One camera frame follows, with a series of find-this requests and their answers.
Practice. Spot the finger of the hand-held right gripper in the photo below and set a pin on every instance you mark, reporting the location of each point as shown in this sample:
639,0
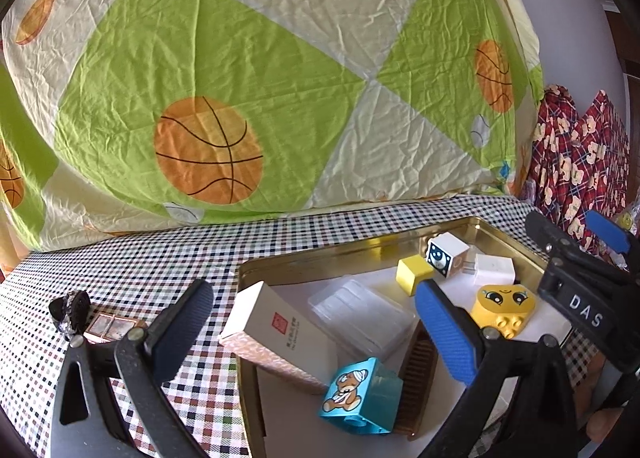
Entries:
550,238
607,233

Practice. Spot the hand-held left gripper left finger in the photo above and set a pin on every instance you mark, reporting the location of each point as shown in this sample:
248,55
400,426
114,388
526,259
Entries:
182,323

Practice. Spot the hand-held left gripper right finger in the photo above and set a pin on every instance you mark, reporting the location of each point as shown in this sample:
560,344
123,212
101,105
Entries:
445,330

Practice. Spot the yellow rectangular block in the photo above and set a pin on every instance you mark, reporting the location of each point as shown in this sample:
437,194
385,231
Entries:
412,275

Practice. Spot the white charger plug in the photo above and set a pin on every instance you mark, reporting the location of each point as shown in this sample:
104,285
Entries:
492,270

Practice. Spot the gold metal tin tray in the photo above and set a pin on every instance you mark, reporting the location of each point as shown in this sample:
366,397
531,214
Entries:
480,233

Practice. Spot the white toy brick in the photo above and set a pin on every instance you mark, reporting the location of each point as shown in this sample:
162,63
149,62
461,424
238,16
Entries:
447,255

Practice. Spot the clear plastic box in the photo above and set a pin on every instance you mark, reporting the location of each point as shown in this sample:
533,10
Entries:
365,318

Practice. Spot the white cardboard box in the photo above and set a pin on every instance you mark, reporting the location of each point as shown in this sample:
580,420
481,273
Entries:
280,333

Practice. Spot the teal bear toy brick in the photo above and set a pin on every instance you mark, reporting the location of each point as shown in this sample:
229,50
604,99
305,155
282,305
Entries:
360,395

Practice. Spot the person's right hand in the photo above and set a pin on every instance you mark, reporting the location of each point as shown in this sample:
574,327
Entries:
605,425

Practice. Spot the yellow smiley trinket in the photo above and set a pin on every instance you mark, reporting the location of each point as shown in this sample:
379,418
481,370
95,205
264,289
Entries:
625,222

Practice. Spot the yellow face toy brick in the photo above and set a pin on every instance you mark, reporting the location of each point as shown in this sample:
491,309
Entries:
502,308

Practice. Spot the brown wooden comb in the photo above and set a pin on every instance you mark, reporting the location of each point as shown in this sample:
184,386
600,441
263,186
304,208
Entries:
417,388

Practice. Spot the red plaid printed cloth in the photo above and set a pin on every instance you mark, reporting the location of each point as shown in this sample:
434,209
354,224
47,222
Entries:
575,158

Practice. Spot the checkered tablecloth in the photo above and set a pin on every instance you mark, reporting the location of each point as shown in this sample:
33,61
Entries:
125,263

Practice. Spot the white paper tray liner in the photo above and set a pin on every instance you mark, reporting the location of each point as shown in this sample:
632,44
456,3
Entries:
295,423

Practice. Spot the basketball print bed sheet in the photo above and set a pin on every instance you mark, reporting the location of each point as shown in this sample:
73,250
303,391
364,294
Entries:
250,88

